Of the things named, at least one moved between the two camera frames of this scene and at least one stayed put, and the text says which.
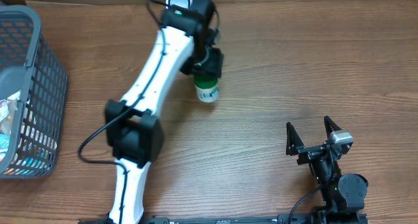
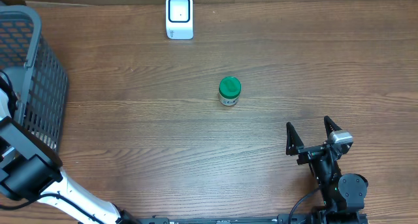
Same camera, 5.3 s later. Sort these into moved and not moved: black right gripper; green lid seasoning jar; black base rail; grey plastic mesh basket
Moved: green lid seasoning jar
Not moved: grey plastic mesh basket; black base rail; black right gripper
